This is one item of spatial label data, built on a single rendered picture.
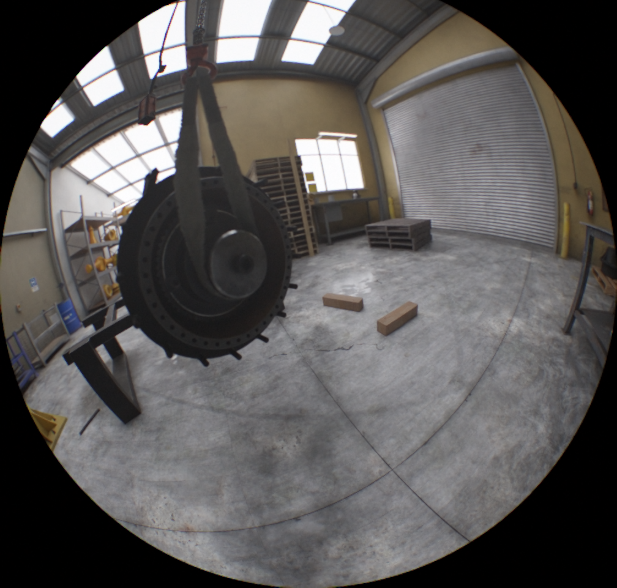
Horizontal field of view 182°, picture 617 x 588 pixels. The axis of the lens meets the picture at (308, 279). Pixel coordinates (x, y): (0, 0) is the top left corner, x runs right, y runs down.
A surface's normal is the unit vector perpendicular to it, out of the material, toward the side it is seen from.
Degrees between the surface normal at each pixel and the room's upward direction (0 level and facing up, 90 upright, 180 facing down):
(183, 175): 92
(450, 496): 0
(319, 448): 0
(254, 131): 90
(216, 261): 90
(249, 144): 90
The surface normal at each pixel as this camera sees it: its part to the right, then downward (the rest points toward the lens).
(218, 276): 0.76, 0.08
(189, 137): 0.41, 0.28
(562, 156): -0.90, 0.29
